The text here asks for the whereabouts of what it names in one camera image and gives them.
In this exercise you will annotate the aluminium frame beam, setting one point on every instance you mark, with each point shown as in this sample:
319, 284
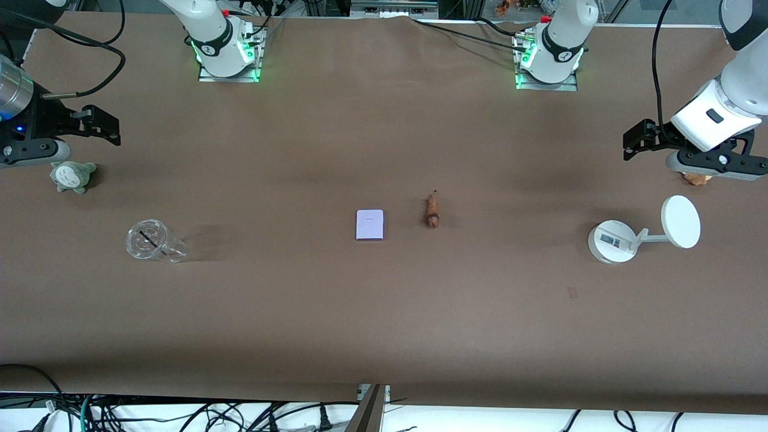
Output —
393, 7

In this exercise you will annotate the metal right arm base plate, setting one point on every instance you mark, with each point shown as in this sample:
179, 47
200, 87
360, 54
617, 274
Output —
252, 75

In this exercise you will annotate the black straw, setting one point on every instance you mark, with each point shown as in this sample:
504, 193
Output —
150, 237

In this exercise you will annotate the brown lion statue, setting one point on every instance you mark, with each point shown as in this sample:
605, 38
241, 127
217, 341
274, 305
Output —
432, 211

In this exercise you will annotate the small lavender box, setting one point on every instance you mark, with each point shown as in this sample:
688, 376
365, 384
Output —
369, 225

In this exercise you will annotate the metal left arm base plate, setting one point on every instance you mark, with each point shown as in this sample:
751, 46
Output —
570, 86

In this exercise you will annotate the grey metal post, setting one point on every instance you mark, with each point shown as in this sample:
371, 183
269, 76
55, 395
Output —
369, 414

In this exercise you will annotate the small orange toy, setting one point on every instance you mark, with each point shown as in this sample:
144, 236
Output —
503, 7

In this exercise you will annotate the small orange brown figurine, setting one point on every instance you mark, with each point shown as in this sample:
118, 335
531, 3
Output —
697, 178

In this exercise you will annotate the clear plastic cup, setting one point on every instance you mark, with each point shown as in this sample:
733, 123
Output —
157, 249

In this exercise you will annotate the black power plug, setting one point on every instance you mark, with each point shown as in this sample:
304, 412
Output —
324, 422

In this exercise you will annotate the grey totoro plush toy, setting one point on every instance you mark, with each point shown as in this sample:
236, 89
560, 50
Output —
72, 177

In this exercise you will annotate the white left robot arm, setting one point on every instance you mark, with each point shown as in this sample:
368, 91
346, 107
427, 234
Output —
564, 36

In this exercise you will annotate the white round-base stand with disc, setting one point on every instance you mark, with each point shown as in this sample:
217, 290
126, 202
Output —
612, 242

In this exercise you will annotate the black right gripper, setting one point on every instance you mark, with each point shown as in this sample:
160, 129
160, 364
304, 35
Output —
43, 116

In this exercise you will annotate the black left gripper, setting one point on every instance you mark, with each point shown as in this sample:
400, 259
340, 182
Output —
659, 132

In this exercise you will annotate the brown table cover sheet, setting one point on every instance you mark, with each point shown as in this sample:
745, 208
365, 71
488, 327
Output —
384, 330

